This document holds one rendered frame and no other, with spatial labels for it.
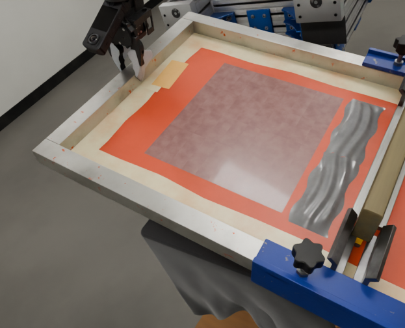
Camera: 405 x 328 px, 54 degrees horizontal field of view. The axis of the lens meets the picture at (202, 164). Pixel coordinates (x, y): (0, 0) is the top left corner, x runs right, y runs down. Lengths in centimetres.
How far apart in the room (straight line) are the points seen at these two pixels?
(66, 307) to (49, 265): 36
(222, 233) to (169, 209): 10
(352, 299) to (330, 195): 21
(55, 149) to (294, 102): 51
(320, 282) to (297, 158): 28
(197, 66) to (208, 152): 29
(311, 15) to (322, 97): 40
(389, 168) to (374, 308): 21
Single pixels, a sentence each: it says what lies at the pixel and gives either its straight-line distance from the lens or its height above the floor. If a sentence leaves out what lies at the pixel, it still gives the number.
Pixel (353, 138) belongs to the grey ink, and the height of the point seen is 111.
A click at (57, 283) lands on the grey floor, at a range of 246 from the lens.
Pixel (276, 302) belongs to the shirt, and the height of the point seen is 87.
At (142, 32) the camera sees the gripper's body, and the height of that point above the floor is 135.
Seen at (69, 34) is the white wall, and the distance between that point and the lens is 475.
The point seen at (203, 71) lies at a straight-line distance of 99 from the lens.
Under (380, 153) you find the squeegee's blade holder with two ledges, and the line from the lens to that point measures 79.
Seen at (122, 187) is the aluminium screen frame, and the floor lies 122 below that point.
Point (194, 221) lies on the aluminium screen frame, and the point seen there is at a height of 118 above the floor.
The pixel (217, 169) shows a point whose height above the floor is 116.
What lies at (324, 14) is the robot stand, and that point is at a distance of 126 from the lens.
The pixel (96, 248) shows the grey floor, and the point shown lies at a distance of 246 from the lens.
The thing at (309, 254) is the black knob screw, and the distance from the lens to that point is 56.
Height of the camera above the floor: 166
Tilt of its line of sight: 39 degrees down
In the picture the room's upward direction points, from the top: 22 degrees counter-clockwise
